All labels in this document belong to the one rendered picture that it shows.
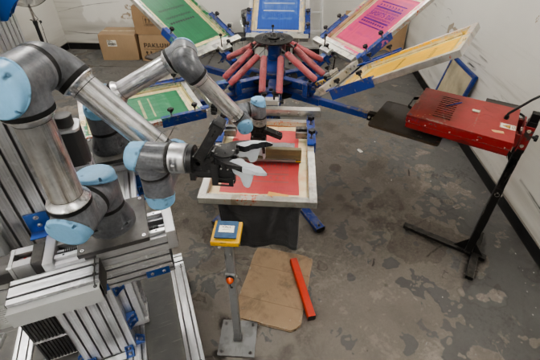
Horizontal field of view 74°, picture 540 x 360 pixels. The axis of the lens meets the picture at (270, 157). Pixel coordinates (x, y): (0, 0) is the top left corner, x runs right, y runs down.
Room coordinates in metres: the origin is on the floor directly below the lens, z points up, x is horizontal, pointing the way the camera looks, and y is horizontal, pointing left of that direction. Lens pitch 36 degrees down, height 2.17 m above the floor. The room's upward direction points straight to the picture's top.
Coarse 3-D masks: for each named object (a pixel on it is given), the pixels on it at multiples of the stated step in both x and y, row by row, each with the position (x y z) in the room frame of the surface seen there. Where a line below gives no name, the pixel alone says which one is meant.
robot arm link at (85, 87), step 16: (48, 48) 0.81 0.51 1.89; (64, 64) 0.82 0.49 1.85; (80, 64) 0.85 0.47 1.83; (64, 80) 0.81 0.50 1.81; (80, 80) 0.82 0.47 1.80; (96, 80) 0.85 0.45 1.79; (80, 96) 0.81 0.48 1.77; (96, 96) 0.82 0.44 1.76; (112, 96) 0.84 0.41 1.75; (96, 112) 0.81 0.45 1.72; (112, 112) 0.81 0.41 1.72; (128, 112) 0.83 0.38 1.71; (112, 128) 0.82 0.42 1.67; (128, 128) 0.81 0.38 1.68; (144, 128) 0.82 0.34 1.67
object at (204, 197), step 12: (276, 120) 2.02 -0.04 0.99; (288, 120) 2.02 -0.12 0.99; (300, 120) 2.02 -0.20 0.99; (216, 144) 1.74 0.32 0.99; (312, 156) 1.62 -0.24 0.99; (312, 168) 1.51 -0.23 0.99; (204, 180) 1.41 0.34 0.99; (312, 180) 1.41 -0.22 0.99; (204, 192) 1.32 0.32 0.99; (312, 192) 1.32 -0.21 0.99; (228, 204) 1.27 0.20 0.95; (240, 204) 1.27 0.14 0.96; (252, 204) 1.26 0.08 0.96; (264, 204) 1.26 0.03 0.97; (276, 204) 1.25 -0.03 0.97; (288, 204) 1.25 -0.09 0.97; (300, 204) 1.25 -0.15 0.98; (312, 204) 1.24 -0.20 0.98
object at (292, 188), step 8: (288, 136) 1.89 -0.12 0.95; (296, 144) 1.80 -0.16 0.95; (296, 168) 1.56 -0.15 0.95; (288, 176) 1.49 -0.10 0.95; (296, 176) 1.49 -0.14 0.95; (264, 184) 1.42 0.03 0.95; (272, 184) 1.42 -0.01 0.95; (280, 184) 1.42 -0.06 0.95; (288, 184) 1.42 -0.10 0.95; (296, 184) 1.42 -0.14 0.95; (264, 192) 1.36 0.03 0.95; (280, 192) 1.36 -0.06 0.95; (288, 192) 1.36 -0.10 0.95; (296, 192) 1.36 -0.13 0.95
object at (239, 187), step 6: (234, 138) 1.86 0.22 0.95; (240, 138) 1.86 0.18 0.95; (246, 138) 1.86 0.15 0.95; (222, 186) 1.40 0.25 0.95; (228, 186) 1.40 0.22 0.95; (234, 186) 1.40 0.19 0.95; (240, 186) 1.40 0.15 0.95; (252, 186) 1.40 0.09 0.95; (258, 186) 1.40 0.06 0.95; (228, 192) 1.36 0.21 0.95; (234, 192) 1.36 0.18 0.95; (240, 192) 1.36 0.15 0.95; (246, 192) 1.36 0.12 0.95; (252, 192) 1.36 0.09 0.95; (258, 192) 1.36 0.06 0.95
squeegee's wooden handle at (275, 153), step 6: (270, 150) 1.60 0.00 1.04; (276, 150) 1.60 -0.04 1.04; (282, 150) 1.60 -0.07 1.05; (288, 150) 1.60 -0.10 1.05; (294, 150) 1.59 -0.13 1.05; (300, 150) 1.59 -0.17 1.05; (258, 156) 1.61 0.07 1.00; (270, 156) 1.60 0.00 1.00; (276, 156) 1.60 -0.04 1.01; (282, 156) 1.60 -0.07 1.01; (288, 156) 1.60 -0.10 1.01; (294, 156) 1.59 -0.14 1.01; (300, 156) 1.59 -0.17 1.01
